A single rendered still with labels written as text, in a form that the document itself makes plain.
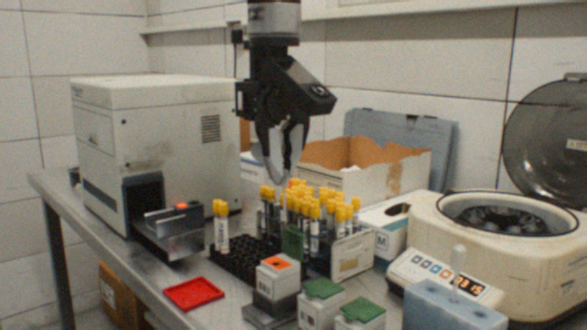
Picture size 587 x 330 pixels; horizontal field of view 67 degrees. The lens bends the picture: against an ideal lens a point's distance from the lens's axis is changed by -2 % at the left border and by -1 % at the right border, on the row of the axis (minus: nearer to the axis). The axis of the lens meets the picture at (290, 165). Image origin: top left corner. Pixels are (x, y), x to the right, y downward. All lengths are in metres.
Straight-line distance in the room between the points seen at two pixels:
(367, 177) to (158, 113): 0.42
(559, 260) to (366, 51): 0.73
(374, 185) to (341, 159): 0.28
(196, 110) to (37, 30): 1.33
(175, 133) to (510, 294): 0.64
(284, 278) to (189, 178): 0.41
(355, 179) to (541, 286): 0.35
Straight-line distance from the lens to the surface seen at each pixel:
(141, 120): 0.89
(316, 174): 0.85
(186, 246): 0.78
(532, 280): 0.65
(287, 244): 0.64
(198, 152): 0.95
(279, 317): 0.63
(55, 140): 2.21
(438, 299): 0.52
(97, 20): 2.24
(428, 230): 0.70
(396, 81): 1.14
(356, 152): 1.15
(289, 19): 0.62
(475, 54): 1.03
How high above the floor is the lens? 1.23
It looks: 14 degrees down
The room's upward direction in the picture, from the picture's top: straight up
